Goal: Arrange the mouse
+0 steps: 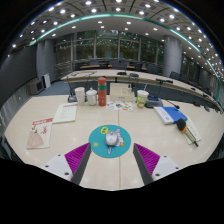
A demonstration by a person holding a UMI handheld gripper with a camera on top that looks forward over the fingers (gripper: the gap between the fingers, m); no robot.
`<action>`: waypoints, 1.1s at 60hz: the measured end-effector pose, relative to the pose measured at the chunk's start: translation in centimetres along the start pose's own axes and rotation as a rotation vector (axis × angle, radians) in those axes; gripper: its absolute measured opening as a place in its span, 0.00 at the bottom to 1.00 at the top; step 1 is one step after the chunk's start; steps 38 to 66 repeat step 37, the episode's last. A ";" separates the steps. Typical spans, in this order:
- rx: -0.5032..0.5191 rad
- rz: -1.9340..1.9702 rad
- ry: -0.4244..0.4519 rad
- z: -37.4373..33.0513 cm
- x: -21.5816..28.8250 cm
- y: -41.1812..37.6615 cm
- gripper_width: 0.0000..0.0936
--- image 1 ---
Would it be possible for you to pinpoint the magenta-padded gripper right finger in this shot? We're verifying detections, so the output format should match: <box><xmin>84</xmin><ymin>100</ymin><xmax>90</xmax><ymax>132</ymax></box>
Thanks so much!
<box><xmin>132</xmin><ymin>143</ymin><xmax>183</xmax><ymax>184</ymax></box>

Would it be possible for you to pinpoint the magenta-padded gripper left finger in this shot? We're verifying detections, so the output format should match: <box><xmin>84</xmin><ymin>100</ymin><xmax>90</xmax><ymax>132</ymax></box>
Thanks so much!
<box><xmin>42</xmin><ymin>142</ymin><xmax>93</xmax><ymax>186</ymax></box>

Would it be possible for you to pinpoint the silver grey computer mouse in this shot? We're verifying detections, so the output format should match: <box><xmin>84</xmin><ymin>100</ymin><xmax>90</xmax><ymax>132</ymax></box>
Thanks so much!
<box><xmin>105</xmin><ymin>130</ymin><xmax>119</xmax><ymax>147</ymax></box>

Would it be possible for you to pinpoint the round teal cartoon mouse pad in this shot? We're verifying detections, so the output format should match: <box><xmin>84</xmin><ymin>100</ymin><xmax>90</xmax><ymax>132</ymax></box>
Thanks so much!
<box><xmin>88</xmin><ymin>124</ymin><xmax>132</xmax><ymax>159</ymax></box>

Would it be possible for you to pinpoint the magazine with pink red cover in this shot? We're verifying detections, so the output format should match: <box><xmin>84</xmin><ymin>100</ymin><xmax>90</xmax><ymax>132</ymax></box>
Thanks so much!
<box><xmin>26</xmin><ymin>117</ymin><xmax>54</xmax><ymax>150</ymax></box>

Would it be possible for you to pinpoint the white booklet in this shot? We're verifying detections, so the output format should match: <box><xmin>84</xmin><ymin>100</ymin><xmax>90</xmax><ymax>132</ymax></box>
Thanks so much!
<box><xmin>52</xmin><ymin>102</ymin><xmax>79</xmax><ymax>125</ymax></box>

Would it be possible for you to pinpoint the blue folder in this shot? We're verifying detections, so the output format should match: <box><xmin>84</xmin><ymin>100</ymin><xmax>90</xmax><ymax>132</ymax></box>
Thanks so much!
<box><xmin>162</xmin><ymin>106</ymin><xmax>188</xmax><ymax>124</ymax></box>

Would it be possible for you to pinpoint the black office chair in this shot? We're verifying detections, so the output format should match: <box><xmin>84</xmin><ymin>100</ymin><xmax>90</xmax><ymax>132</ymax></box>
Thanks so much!
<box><xmin>0</xmin><ymin>134</ymin><xmax>14</xmax><ymax>161</ymax></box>

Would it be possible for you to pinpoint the black desk device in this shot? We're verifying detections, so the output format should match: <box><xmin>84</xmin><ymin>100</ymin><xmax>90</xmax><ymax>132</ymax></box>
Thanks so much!
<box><xmin>144</xmin><ymin>95</ymin><xmax>164</xmax><ymax>109</ymax></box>

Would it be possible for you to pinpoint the paper drink cup with straw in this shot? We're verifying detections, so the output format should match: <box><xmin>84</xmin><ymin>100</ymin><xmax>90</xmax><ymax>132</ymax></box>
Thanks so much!
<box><xmin>136</xmin><ymin>84</ymin><xmax>150</xmax><ymax>109</ymax></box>

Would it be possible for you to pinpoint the stack of white paper cups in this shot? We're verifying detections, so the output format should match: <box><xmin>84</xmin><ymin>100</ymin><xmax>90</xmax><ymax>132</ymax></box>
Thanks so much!
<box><xmin>74</xmin><ymin>86</ymin><xmax>86</xmax><ymax>106</ymax></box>

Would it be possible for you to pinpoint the colourful sticker sheet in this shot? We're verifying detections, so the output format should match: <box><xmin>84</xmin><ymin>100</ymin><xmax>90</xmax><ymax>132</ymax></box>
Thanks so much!
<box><xmin>105</xmin><ymin>100</ymin><xmax>134</xmax><ymax>112</ymax></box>

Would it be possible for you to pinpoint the white lidded mug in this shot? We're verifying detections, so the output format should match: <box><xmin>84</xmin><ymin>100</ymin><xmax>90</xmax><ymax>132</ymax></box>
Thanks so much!
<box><xmin>85</xmin><ymin>87</ymin><xmax>98</xmax><ymax>107</ymax></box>

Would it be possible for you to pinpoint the grey monitor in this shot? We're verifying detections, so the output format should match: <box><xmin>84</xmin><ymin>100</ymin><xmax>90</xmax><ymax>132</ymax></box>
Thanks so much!
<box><xmin>28</xmin><ymin>78</ymin><xmax>45</xmax><ymax>96</ymax></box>

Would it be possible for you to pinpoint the red drink bottle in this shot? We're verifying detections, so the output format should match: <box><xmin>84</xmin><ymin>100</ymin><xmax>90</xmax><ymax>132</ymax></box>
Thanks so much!
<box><xmin>97</xmin><ymin>76</ymin><xmax>108</xmax><ymax>107</ymax></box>

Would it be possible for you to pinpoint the beige cardboard box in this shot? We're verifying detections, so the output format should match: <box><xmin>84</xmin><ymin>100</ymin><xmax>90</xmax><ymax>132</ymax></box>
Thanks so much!
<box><xmin>109</xmin><ymin>82</ymin><xmax>136</xmax><ymax>103</ymax></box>

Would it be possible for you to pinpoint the white board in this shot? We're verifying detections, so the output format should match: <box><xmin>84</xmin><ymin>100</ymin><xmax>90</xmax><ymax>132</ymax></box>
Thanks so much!
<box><xmin>41</xmin><ymin>73</ymin><xmax>52</xmax><ymax>90</ymax></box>

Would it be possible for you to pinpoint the long curved conference desk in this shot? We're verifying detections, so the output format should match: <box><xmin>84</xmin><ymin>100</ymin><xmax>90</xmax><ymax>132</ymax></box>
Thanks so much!
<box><xmin>59</xmin><ymin>68</ymin><xmax>222</xmax><ymax>109</ymax></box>

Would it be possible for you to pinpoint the group of office chairs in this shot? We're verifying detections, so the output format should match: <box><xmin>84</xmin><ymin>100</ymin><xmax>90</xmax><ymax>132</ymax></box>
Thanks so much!
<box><xmin>74</xmin><ymin>59</ymin><xmax>184</xmax><ymax>80</ymax></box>

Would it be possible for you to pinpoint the group of ceiling lights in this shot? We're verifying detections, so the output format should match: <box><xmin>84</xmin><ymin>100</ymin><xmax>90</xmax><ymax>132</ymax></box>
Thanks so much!
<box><xmin>11</xmin><ymin>0</ymin><xmax>224</xmax><ymax>73</ymax></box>

